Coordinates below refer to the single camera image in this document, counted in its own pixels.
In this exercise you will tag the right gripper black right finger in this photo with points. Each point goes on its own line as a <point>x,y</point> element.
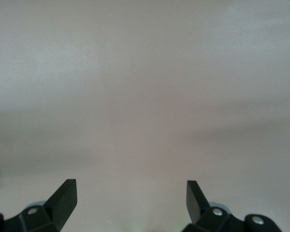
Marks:
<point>195,207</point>

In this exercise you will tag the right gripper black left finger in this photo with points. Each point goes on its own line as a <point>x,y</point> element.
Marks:
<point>60,205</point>

